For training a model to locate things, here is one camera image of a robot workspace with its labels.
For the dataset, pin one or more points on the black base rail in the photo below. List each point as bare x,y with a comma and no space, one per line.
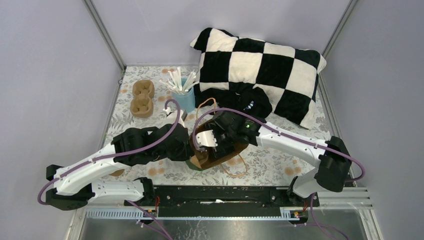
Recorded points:
171,202

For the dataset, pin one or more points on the brown cardboard cup carrier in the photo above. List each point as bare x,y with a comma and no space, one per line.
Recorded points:
143,92

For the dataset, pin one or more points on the stack of brown paper cups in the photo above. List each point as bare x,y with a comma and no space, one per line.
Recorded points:
117,173

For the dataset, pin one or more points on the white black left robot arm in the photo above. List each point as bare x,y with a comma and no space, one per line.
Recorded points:
73,187

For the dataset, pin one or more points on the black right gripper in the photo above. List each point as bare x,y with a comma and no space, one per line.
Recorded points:
219,150

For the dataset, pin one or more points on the light blue cup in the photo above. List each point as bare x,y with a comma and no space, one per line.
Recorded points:
186,101

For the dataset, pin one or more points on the black cloth bundle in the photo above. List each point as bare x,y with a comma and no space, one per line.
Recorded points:
240,96

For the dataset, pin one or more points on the green paper bag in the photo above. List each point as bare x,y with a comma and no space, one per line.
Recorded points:
217,156

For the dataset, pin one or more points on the floral patterned table mat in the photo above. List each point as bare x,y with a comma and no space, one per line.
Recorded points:
255,166

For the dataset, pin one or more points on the white wrapped straws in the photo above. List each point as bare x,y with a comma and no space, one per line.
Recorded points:
176,83

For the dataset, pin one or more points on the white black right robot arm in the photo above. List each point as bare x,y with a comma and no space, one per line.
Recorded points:
330,158

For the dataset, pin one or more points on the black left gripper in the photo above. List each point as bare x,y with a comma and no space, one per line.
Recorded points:
184,155

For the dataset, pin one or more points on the black white checkered pillow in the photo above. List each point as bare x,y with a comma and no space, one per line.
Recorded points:
288,76

